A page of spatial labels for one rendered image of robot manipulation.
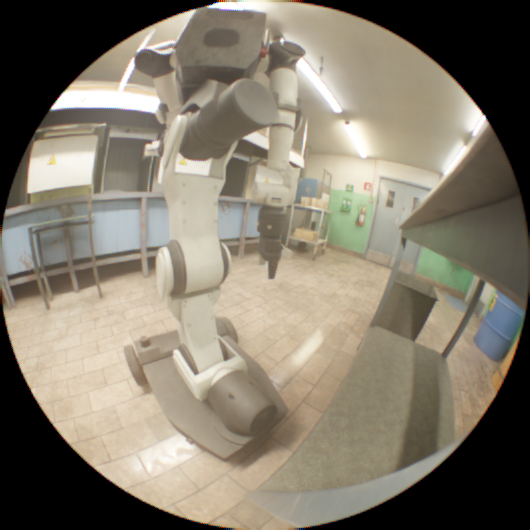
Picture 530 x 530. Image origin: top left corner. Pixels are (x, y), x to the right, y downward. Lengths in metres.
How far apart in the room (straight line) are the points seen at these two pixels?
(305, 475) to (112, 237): 1.99
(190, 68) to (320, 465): 1.06
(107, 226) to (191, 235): 1.49
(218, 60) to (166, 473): 1.21
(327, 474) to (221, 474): 0.37
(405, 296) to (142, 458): 1.67
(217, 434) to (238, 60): 1.01
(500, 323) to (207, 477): 2.70
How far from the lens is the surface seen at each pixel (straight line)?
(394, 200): 4.60
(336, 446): 0.67
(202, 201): 0.46
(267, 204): 0.53
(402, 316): 1.45
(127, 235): 1.90
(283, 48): 0.73
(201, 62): 0.51
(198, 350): 0.60
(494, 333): 2.65
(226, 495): 0.81
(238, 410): 0.51
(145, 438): 0.89
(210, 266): 0.45
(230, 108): 0.34
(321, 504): 0.16
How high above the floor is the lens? 0.81
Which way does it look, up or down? 19 degrees down
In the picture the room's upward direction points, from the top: 9 degrees clockwise
